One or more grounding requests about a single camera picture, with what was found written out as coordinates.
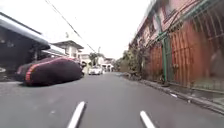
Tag white car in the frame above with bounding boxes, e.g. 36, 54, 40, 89
87, 66, 104, 76

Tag overhead wires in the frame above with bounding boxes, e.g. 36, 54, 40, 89
43, 0, 98, 54

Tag bushes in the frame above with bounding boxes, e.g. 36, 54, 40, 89
113, 41, 151, 81

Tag orange metal fence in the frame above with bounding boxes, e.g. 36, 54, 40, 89
142, 0, 224, 93

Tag pink building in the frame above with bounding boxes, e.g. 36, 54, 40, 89
129, 0, 201, 48

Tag robot's own part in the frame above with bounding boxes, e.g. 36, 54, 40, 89
139, 110, 157, 128
66, 100, 87, 128

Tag grey asphalt road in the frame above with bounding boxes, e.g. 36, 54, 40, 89
0, 71, 224, 128

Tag concrete kerb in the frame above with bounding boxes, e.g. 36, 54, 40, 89
121, 73, 224, 116

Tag car under dark cover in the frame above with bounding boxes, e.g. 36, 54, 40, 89
15, 57, 56, 83
24, 57, 84, 87

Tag building with dark awning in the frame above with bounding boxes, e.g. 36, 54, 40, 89
0, 11, 68, 83

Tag pale building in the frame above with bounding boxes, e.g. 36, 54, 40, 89
52, 39, 85, 60

